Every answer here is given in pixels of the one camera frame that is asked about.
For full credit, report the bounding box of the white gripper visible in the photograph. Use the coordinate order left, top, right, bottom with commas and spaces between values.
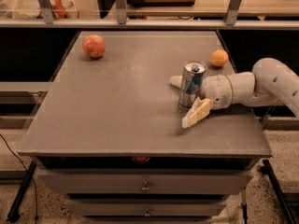
170, 75, 233, 129

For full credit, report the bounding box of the blue silver Red Bull can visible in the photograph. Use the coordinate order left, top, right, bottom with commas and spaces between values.
178, 61, 206, 110

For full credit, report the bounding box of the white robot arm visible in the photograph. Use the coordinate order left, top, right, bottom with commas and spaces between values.
170, 58, 299, 128

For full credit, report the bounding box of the small orange fruit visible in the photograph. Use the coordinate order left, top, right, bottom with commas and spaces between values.
210, 49, 229, 67

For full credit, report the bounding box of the red object in drawer gap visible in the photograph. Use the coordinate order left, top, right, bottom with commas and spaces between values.
132, 156, 150, 163

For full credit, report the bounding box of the grey drawer cabinet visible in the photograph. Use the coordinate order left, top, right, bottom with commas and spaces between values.
21, 31, 271, 224

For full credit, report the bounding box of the upper drawer knob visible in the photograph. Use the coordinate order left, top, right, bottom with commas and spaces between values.
141, 182, 150, 192

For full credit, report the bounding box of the drawer knob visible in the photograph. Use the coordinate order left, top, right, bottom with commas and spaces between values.
141, 182, 150, 192
143, 208, 151, 217

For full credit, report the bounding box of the large orange fruit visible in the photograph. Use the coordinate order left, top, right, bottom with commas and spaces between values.
82, 35, 106, 59

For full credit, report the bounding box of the lower drawer knob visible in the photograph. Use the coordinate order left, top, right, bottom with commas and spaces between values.
143, 208, 151, 217

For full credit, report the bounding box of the orange white plastic bag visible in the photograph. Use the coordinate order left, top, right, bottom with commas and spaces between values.
36, 0, 79, 19

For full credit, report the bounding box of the black right floor rail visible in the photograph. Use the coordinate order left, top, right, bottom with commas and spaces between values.
260, 160, 299, 224

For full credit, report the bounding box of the black floor rail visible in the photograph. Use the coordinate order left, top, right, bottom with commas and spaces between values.
7, 161, 36, 223
260, 160, 299, 224

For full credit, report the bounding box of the right metal shelf bracket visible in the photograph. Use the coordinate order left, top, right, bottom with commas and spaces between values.
224, 0, 242, 25

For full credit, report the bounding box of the metal shelf bracket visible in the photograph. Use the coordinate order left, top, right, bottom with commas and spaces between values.
224, 0, 242, 25
37, 0, 55, 24
115, 0, 127, 24

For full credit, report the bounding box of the middle metal shelf bracket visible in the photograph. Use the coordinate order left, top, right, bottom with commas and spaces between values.
115, 0, 127, 24

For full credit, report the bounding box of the left metal shelf bracket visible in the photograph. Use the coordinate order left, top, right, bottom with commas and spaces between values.
37, 0, 55, 24

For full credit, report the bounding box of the black cable on floor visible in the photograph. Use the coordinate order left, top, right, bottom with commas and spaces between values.
0, 133, 39, 224

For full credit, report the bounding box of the black left floor rail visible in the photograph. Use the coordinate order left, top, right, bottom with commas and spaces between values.
7, 161, 36, 223

